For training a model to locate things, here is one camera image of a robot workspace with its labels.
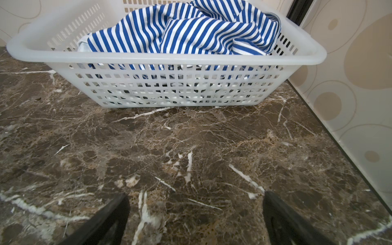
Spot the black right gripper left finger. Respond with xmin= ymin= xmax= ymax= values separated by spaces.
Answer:
xmin=60 ymin=194 xmax=130 ymax=245

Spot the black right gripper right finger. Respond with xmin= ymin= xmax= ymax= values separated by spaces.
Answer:
xmin=263 ymin=192 xmax=334 ymax=245

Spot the striped tank top in basket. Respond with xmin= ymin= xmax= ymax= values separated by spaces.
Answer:
xmin=78 ymin=1 xmax=281 ymax=55

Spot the white plastic laundry basket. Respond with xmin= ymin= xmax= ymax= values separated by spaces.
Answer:
xmin=7 ymin=1 xmax=327 ymax=108

